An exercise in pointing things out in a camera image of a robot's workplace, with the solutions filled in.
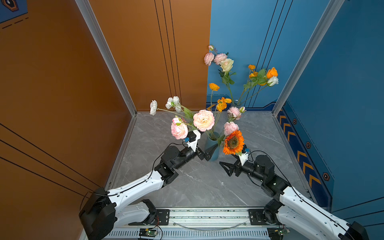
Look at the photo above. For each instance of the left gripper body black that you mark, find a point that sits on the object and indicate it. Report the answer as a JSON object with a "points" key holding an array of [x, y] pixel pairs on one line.
{"points": [[201, 157]]}

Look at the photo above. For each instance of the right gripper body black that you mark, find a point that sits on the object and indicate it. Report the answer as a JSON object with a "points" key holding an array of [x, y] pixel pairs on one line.
{"points": [[240, 169]]}

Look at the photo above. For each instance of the teal cylinder vase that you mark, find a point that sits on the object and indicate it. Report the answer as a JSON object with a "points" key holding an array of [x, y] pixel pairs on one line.
{"points": [[210, 142]]}

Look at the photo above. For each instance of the orange sunflower stem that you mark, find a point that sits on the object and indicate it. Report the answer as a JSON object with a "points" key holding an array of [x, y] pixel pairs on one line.
{"points": [[232, 144]]}

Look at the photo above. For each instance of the large pink peony stem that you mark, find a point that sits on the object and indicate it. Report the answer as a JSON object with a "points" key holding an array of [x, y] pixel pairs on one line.
{"points": [[203, 121]]}

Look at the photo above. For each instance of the pink carnation flower stem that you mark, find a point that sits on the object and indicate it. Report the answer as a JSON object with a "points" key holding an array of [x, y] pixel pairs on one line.
{"points": [[234, 114]]}

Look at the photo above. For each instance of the orange poppy stem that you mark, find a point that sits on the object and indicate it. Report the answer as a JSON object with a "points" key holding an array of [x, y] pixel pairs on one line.
{"points": [[219, 107]]}

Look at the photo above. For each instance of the pale pink flower spray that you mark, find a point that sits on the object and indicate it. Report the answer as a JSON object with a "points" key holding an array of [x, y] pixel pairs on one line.
{"points": [[173, 105]]}

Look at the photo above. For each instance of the clear ribbed glass vase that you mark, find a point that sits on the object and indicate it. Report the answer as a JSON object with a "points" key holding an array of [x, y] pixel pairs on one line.
{"points": [[234, 104]]}

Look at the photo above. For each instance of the cream rose stem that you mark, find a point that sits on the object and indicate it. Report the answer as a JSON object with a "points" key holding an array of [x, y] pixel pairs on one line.
{"points": [[226, 73]]}

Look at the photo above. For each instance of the large orange rose stem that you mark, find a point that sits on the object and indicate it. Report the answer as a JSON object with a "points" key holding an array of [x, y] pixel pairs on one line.
{"points": [[262, 73]]}

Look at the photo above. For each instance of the pink rose branch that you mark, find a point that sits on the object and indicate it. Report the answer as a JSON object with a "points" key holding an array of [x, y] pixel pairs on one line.
{"points": [[213, 57]]}

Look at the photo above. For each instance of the small orange flower sprig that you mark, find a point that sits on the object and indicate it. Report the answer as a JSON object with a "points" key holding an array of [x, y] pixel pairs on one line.
{"points": [[252, 73]]}

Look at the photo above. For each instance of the white rose stem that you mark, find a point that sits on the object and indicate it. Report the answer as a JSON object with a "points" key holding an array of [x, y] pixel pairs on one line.
{"points": [[263, 82]]}

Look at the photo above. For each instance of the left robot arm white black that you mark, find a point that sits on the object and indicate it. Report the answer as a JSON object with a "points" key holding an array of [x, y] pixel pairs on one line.
{"points": [[105, 210]]}

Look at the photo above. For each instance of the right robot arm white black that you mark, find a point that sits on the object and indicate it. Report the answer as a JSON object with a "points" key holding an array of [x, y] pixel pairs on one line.
{"points": [[290, 208]]}

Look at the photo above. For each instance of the right circuit board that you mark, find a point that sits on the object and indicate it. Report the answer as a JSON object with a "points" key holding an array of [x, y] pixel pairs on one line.
{"points": [[277, 234]]}

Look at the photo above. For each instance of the circuit board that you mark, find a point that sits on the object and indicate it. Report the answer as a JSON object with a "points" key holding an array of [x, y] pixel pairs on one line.
{"points": [[148, 233], [277, 234]]}

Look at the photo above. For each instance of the left circuit board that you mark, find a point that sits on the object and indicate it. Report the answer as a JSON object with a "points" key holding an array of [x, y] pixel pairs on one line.
{"points": [[148, 233]]}

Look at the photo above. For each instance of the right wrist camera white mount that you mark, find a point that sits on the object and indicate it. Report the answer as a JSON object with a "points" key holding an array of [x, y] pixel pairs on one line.
{"points": [[244, 156]]}

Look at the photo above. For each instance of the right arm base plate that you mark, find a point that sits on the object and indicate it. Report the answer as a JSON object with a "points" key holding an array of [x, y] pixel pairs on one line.
{"points": [[258, 216]]}

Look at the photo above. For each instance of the aluminium front rail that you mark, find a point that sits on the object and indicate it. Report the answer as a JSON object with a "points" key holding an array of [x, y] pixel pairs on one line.
{"points": [[193, 217]]}

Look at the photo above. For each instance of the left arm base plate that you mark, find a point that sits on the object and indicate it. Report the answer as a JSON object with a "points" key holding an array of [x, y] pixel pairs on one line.
{"points": [[157, 218]]}

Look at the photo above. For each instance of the left aluminium corner post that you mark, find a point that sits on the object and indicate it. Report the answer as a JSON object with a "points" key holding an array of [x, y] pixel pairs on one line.
{"points": [[101, 42]]}

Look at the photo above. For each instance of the aluminium corner post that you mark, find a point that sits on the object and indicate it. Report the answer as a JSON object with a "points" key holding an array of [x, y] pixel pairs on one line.
{"points": [[101, 42], [317, 36]]}

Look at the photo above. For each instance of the right aluminium corner post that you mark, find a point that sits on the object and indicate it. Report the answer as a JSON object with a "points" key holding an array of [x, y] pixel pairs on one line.
{"points": [[317, 36]]}

